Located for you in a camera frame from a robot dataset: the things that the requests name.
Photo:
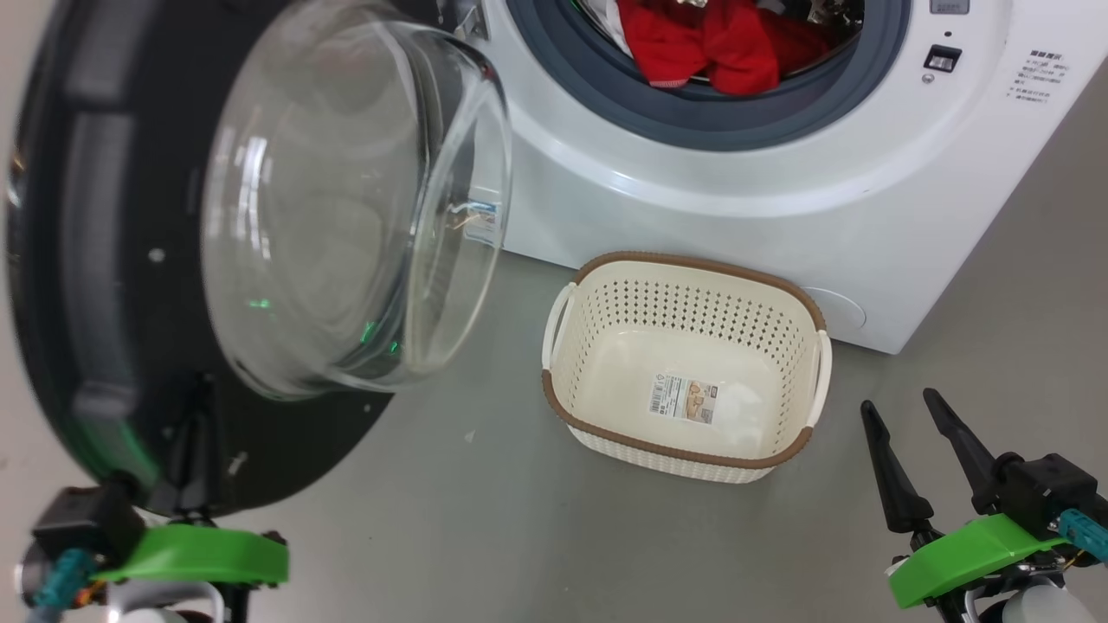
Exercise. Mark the round dark glass washer door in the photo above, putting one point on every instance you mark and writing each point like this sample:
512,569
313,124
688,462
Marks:
112,260

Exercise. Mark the grey rubber door seal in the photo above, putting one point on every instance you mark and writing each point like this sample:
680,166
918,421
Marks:
692,121

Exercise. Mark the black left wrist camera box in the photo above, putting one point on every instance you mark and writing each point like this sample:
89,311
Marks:
86,519

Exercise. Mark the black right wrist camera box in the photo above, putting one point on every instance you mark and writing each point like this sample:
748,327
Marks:
1052,489

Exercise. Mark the white front-load washing machine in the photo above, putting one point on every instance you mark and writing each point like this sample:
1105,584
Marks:
736,190

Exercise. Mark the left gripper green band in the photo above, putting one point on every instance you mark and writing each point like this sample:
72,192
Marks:
199,554

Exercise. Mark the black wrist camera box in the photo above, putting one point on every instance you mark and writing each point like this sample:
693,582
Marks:
86,519
1052,489

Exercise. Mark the paper product label sticker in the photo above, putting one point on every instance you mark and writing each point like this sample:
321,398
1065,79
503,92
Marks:
684,400

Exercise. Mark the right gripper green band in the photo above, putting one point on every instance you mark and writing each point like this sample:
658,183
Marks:
969,558

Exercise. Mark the black door latch slot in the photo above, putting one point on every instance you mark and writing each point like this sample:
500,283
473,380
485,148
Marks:
942,59

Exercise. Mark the cream perforated laundry basket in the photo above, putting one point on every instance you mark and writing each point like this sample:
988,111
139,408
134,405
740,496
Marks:
692,346

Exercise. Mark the grey warning sticker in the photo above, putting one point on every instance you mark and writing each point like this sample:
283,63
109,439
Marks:
950,5

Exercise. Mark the blue energy label sticker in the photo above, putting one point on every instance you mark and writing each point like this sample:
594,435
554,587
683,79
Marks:
481,227

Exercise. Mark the red garment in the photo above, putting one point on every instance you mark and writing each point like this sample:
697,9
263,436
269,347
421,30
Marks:
736,43

